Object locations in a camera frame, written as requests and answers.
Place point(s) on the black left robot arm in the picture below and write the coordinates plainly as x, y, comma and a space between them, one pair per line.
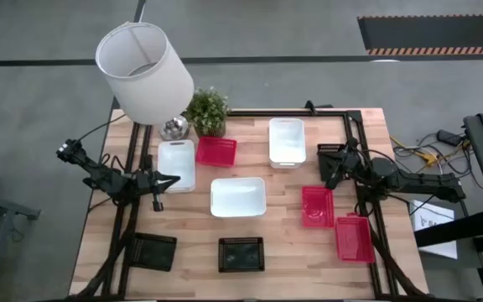
99, 172

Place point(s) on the green plant in ribbed pot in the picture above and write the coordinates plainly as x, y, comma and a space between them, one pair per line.
207, 110

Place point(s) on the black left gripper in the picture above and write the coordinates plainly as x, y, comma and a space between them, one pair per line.
147, 184

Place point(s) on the white shade table lamp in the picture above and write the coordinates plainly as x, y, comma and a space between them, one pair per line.
149, 84

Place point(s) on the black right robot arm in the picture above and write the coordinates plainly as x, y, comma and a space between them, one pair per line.
417, 182

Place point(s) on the black hazard-striped floor mat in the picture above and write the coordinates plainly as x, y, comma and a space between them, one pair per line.
434, 33

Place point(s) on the black aluminium table frame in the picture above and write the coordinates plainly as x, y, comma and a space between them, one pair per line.
287, 113

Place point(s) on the black power adapter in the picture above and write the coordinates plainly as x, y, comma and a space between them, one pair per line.
448, 137

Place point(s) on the black clamp mount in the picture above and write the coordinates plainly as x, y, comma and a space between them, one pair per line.
315, 107

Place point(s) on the red plastic mesh basket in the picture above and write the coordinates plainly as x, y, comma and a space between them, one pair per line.
354, 240
216, 151
318, 207

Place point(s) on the white paper sheet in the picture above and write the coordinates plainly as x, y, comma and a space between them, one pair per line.
434, 226

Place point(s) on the black plastic slotted basket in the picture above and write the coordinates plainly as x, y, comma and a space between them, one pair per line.
153, 251
325, 147
241, 254

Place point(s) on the white plastic bin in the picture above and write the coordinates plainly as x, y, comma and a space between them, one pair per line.
287, 140
238, 197
176, 159

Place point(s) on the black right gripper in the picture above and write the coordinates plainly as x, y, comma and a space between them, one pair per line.
346, 161

